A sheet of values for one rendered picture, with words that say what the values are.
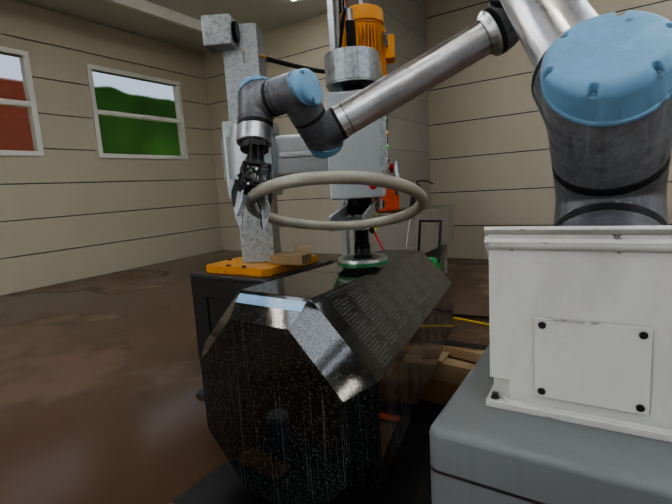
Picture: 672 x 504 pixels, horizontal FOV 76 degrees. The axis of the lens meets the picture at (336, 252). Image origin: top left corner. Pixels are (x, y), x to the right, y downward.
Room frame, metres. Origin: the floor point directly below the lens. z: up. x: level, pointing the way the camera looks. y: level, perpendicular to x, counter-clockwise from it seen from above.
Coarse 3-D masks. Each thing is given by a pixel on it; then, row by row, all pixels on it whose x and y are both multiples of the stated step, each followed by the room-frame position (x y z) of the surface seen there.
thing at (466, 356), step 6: (444, 348) 2.28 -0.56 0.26; (450, 348) 2.27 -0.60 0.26; (444, 354) 2.19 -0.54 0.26; (450, 354) 2.19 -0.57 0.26; (456, 354) 2.18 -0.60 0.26; (462, 354) 2.18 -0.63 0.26; (468, 354) 2.17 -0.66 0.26; (474, 354) 2.17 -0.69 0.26; (480, 354) 2.16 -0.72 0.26; (438, 360) 2.11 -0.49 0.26; (444, 360) 2.14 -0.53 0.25; (462, 360) 2.12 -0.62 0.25; (468, 360) 2.10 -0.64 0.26; (474, 360) 2.09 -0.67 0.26
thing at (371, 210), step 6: (348, 204) 1.86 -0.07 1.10; (372, 204) 1.75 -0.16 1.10; (378, 204) 2.02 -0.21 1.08; (384, 204) 2.01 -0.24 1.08; (342, 210) 1.66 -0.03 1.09; (348, 210) 1.84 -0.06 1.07; (366, 210) 1.52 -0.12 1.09; (372, 210) 1.71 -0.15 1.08; (330, 216) 1.41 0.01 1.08; (336, 216) 1.50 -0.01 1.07; (342, 216) 1.65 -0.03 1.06; (360, 216) 1.74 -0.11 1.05; (366, 216) 1.42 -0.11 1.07; (372, 216) 1.69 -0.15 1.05
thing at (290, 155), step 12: (228, 144) 2.38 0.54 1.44; (276, 144) 2.42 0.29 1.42; (288, 144) 2.42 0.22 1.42; (300, 144) 2.41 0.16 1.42; (228, 156) 2.39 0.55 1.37; (240, 156) 2.35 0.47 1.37; (264, 156) 2.36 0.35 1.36; (276, 156) 2.41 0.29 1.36; (288, 156) 2.41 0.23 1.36; (300, 156) 2.41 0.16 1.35; (312, 156) 2.41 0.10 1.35; (276, 168) 2.41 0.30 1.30; (288, 168) 2.42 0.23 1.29; (300, 168) 2.42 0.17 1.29; (312, 168) 2.41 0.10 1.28; (324, 168) 2.41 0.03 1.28
